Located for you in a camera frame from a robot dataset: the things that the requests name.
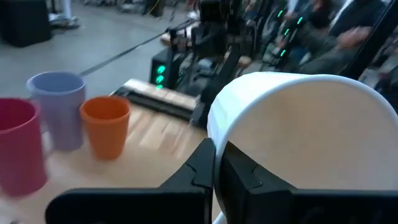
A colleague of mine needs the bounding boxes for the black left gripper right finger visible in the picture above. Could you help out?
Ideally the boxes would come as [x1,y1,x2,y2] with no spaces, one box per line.
[219,141,398,224]

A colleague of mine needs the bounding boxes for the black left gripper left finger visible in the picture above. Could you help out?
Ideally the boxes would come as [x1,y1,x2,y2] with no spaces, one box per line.
[45,138,216,224]

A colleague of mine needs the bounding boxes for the white mug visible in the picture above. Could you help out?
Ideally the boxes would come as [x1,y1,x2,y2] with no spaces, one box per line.
[206,71,398,224]

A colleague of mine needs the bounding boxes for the orange cup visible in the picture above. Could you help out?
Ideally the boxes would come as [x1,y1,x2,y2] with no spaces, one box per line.
[79,95,131,162]

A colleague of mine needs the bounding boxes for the lavender mug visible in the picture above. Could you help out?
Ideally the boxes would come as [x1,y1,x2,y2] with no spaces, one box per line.
[26,70,87,152]

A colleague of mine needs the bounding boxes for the red mug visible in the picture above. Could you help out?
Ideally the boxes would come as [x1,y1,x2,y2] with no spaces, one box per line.
[0,98,50,198]

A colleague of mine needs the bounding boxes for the person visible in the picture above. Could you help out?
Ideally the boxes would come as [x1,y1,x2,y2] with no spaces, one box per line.
[46,0,81,29]
[297,0,388,75]

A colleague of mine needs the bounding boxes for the black box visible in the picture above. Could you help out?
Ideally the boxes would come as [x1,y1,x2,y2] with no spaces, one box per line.
[0,0,53,48]

